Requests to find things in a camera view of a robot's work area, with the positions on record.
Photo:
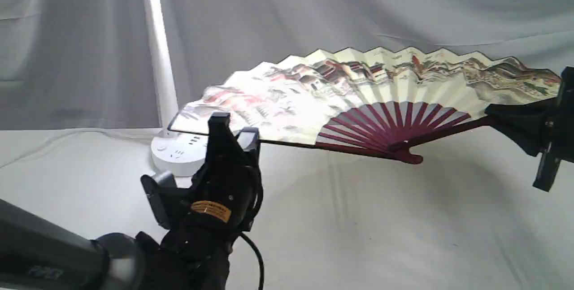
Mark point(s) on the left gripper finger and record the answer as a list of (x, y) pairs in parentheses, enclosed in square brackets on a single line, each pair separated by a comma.
[(224, 156), (248, 140)]

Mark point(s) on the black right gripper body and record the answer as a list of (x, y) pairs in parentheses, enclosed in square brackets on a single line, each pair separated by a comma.
[(558, 140)]

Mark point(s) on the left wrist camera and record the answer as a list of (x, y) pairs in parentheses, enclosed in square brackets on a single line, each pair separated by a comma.
[(161, 192)]

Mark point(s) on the painted paper folding fan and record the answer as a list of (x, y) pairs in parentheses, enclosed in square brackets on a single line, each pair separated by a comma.
[(375, 103)]

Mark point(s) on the grey backdrop curtain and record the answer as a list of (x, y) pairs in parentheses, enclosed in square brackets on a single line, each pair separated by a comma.
[(86, 63)]

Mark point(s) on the white desk lamp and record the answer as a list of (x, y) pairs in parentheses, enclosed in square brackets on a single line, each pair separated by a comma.
[(179, 153)]

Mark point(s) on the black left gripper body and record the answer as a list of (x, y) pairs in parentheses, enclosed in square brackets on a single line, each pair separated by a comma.
[(212, 213)]

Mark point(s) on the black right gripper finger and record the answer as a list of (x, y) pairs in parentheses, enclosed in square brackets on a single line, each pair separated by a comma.
[(522, 114), (528, 135)]

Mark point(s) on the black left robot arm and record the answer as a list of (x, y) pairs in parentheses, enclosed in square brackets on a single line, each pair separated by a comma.
[(39, 255)]

